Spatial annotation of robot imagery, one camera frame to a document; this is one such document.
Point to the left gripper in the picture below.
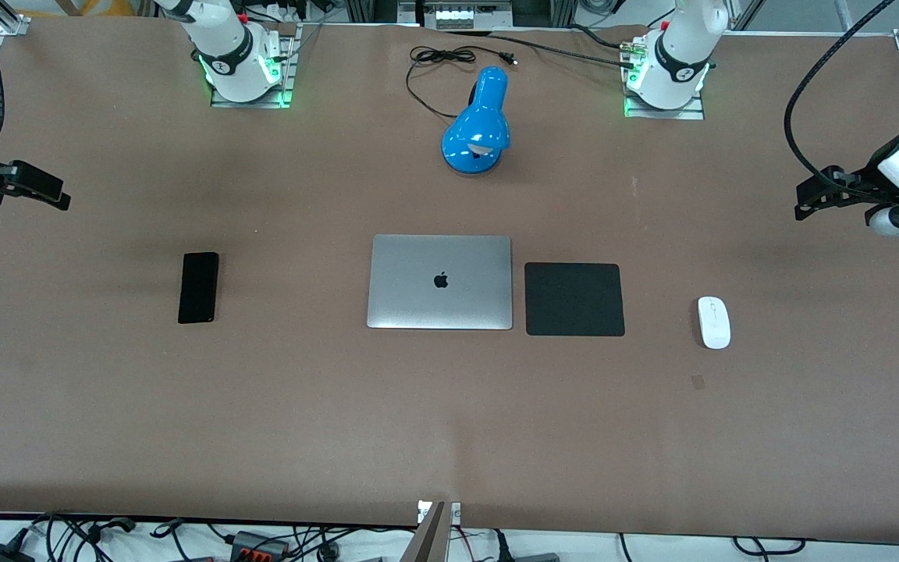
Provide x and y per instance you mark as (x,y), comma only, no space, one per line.
(869,180)

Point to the black smartphone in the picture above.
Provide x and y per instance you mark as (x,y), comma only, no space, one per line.
(198,287)

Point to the white computer mouse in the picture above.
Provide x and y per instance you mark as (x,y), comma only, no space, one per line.
(714,321)

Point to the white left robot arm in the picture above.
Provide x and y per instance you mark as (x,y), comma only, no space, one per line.
(676,62)

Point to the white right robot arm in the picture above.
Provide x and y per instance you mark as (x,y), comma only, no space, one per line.
(235,55)

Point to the black square mouse pad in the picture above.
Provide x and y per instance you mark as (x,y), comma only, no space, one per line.
(574,300)

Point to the brown table cover sheet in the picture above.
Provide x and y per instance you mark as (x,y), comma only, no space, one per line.
(184,421)

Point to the black power adapter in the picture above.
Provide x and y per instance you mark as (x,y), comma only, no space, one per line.
(3,553)

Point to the blue desk lamp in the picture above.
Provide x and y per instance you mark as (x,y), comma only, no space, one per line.
(477,129)

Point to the silver closed laptop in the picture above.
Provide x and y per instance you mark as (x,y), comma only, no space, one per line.
(418,297)

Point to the black box with orange clips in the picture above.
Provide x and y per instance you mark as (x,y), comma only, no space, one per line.
(258,546)

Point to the grey connector box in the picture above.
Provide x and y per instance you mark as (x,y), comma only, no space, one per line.
(471,16)

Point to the aluminium left arm base plate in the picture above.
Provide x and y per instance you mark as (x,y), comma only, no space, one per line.
(695,111)

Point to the aluminium right arm base plate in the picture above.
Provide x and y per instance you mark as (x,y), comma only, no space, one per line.
(287,74)

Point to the brown upright post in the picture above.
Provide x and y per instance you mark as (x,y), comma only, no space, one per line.
(428,538)

